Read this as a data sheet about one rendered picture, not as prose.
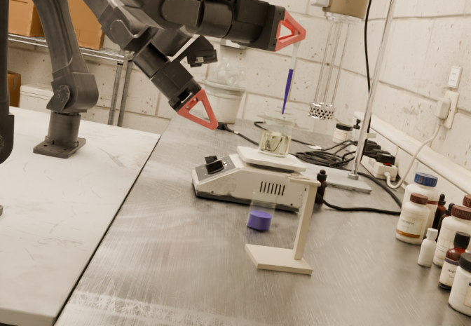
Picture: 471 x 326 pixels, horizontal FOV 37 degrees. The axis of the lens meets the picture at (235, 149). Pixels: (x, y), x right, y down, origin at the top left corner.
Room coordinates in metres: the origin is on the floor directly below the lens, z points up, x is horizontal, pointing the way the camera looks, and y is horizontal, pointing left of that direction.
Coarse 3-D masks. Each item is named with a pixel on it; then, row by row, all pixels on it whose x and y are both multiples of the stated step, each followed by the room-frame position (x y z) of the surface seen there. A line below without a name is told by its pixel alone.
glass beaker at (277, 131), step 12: (264, 120) 1.33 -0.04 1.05; (276, 120) 1.31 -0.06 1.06; (288, 120) 1.31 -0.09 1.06; (264, 132) 1.32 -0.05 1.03; (276, 132) 1.31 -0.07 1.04; (288, 132) 1.32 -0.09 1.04; (264, 144) 1.32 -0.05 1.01; (276, 144) 1.31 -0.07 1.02; (288, 144) 1.32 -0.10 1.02; (276, 156) 1.31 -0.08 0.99
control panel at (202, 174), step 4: (224, 156) 1.38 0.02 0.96; (228, 156) 1.36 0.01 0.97; (224, 160) 1.35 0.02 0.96; (228, 160) 1.34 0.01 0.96; (204, 164) 1.37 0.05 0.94; (228, 164) 1.30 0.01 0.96; (232, 164) 1.30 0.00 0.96; (196, 168) 1.35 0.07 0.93; (200, 168) 1.34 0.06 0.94; (204, 168) 1.33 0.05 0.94; (224, 168) 1.28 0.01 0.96; (228, 168) 1.27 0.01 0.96; (232, 168) 1.27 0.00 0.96; (196, 172) 1.32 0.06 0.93; (200, 172) 1.31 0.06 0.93; (204, 172) 1.30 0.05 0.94; (220, 172) 1.26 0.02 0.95; (200, 176) 1.28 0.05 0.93; (204, 176) 1.28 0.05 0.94; (208, 176) 1.27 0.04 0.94; (212, 176) 1.26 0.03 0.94; (200, 180) 1.25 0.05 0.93
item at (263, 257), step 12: (288, 180) 0.96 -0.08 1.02; (300, 180) 0.96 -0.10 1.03; (312, 180) 0.97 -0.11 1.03; (312, 192) 0.97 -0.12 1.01; (312, 204) 0.97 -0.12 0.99; (300, 228) 0.97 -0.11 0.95; (300, 240) 0.97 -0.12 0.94; (252, 252) 0.96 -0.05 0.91; (264, 252) 0.97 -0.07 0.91; (276, 252) 0.99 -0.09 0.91; (288, 252) 1.00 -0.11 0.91; (300, 252) 0.97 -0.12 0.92; (264, 264) 0.92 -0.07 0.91; (276, 264) 0.93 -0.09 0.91; (288, 264) 0.94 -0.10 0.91; (300, 264) 0.95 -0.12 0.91
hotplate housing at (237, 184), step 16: (240, 160) 1.33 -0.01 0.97; (192, 176) 1.35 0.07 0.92; (224, 176) 1.25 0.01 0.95; (240, 176) 1.26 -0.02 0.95; (256, 176) 1.26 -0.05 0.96; (272, 176) 1.27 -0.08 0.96; (208, 192) 1.25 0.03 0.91; (224, 192) 1.25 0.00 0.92; (240, 192) 1.26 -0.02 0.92; (288, 192) 1.27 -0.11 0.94; (288, 208) 1.28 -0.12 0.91
